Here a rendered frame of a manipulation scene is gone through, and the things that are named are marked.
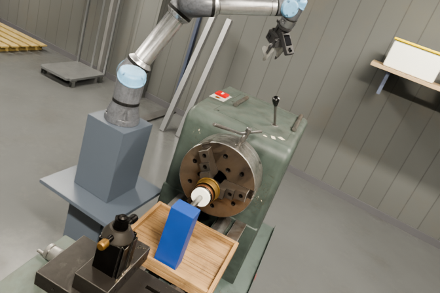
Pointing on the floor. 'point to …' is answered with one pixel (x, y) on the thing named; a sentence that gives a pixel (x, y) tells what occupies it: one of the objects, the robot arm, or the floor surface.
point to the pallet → (19, 40)
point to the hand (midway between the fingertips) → (270, 59)
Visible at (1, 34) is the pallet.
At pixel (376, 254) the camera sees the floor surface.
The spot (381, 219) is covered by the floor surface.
